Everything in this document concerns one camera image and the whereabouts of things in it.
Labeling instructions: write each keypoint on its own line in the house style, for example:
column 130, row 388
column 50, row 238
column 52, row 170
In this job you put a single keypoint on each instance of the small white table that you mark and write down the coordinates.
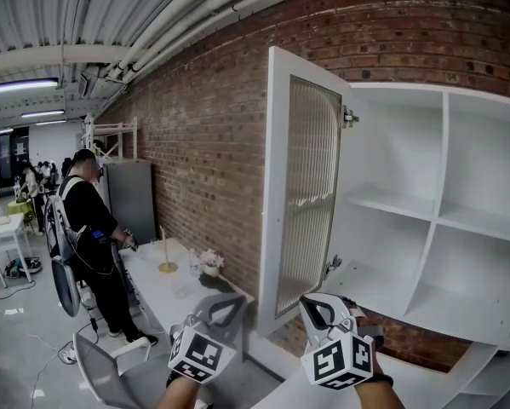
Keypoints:
column 5, row 228

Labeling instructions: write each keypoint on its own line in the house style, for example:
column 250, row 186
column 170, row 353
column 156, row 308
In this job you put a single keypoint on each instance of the black wristband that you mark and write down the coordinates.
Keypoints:
column 380, row 380

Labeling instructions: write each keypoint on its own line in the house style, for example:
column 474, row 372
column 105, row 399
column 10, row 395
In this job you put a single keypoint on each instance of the white shelf cabinet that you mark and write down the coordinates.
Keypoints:
column 471, row 164

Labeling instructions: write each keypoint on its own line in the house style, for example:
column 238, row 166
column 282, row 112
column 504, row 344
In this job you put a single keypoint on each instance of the gray office chair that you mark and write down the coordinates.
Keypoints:
column 105, row 377
column 65, row 288

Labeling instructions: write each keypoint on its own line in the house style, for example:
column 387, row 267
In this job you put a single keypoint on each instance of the small metal bracket clip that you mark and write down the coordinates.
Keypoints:
column 349, row 116
column 333, row 266

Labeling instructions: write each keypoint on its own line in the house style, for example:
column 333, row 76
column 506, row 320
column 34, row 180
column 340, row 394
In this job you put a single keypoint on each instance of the gray metal cabinet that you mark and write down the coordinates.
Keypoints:
column 131, row 203

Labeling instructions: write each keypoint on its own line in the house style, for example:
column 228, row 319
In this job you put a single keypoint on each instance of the person's right forearm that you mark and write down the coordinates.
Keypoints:
column 378, row 399

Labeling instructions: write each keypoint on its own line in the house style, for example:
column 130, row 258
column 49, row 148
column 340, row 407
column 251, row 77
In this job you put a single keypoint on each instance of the white side table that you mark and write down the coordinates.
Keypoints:
column 152, row 279

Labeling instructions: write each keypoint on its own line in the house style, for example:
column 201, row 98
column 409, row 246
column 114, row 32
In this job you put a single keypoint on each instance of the white metal rack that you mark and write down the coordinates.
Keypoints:
column 110, row 136

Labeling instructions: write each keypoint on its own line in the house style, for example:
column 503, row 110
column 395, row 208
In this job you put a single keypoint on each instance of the white power strip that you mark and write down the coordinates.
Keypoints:
column 67, row 353

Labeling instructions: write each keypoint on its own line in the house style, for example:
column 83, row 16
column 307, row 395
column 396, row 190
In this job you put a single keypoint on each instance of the bundle of white ceiling pipes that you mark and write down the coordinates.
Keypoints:
column 186, row 19

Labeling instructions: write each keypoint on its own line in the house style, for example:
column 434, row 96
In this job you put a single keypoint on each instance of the person's left forearm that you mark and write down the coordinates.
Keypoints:
column 182, row 396

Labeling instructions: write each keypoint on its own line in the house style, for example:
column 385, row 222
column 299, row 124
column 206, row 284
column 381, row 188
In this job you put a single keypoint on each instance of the yellow-green round table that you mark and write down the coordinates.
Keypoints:
column 18, row 207

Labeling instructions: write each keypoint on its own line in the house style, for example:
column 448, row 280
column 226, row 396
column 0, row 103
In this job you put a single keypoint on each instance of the pink flowers in pot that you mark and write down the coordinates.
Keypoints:
column 211, row 262

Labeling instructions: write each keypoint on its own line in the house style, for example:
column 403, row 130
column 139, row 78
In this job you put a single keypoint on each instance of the white cabinet door with glass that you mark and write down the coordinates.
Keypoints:
column 276, row 186

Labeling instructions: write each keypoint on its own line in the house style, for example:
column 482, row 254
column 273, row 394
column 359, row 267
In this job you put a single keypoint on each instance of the black cloth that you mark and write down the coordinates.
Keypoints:
column 216, row 283

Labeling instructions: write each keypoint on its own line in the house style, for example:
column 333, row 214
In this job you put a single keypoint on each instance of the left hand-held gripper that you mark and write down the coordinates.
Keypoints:
column 199, row 354

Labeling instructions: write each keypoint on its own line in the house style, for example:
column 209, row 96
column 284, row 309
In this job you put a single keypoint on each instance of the long ceiling light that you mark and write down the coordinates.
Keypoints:
column 44, row 113
column 20, row 86

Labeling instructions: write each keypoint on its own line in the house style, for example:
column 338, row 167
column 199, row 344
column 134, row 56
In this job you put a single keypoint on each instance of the gold candle holder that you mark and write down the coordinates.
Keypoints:
column 167, row 266

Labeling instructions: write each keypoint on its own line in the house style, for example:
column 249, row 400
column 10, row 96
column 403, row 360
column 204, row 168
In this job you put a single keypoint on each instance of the small clear bottle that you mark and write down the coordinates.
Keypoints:
column 194, row 266

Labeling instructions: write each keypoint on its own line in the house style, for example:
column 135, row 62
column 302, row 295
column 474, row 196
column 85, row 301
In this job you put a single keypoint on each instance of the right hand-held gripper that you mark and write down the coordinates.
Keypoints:
column 339, row 360

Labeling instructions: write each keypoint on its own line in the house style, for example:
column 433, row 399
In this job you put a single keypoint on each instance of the clear glass cup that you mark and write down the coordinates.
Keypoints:
column 181, row 291

